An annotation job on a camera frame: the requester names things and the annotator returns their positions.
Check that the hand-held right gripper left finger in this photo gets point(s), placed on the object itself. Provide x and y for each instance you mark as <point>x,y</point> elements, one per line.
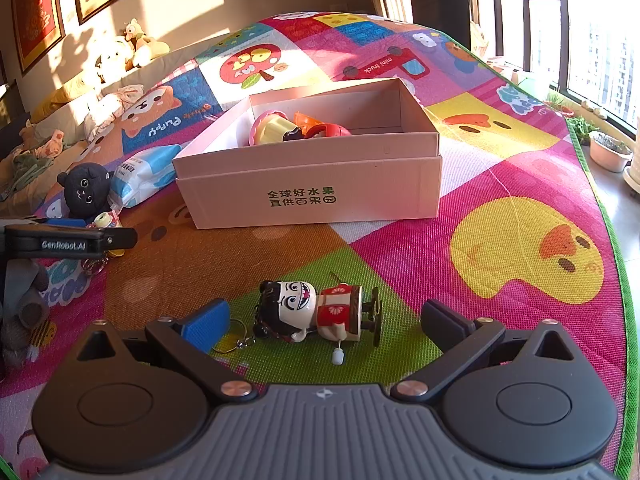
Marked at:
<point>207,325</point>

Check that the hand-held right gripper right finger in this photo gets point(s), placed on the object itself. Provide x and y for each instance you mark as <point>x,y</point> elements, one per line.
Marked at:
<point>442,320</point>

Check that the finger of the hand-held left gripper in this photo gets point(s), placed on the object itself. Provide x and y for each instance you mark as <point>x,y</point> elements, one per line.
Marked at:
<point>75,245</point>
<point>65,222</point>

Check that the black cat plush toy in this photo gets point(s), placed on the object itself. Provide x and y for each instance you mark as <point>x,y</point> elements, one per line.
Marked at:
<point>85,190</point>

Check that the blue white wipes packet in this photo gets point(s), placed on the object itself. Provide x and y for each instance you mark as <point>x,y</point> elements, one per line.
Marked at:
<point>145,175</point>

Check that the pale pink cardboard box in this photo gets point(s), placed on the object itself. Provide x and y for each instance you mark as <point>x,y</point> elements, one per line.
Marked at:
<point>325,180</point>

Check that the pink yellow cake toy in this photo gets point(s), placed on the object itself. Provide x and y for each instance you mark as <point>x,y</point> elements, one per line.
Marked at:
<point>272,130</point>

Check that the red hooded doll toy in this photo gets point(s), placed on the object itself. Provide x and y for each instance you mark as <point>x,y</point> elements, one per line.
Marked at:
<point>330,131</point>

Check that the orange plastic cup toy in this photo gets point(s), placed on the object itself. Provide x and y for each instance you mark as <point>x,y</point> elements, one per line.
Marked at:
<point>305,121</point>

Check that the dark cabinet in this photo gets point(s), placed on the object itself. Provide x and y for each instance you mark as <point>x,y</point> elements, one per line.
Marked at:
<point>10,120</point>

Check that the pile of pale clothes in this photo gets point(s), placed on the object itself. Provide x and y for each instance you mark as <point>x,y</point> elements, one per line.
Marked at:
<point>117,105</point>

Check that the colourful cartoon play mat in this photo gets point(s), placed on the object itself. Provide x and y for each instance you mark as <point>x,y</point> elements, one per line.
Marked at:
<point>500,185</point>

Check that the white plush toy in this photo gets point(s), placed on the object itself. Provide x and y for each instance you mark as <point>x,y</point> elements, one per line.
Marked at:
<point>112,60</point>

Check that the yellow plush toy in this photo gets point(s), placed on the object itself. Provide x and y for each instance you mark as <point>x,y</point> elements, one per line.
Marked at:
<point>150,50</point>

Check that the small tan bear plush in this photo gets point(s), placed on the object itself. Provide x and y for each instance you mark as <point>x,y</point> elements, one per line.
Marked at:
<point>134,30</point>

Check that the white flower pot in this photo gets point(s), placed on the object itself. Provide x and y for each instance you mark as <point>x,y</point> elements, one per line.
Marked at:
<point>610,155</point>

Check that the small green potted plant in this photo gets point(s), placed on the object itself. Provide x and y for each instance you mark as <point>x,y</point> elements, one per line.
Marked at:
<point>581,129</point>

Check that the red potted plant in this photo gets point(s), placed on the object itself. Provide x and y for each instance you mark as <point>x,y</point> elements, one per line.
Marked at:
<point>557,102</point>

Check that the dark curtain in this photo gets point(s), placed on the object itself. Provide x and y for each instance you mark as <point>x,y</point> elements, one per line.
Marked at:
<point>437,0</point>

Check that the red picture dark frame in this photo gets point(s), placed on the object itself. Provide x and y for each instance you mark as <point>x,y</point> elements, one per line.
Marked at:
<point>37,15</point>

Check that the dark window frame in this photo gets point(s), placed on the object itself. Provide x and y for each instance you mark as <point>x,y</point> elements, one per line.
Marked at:
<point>562,25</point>

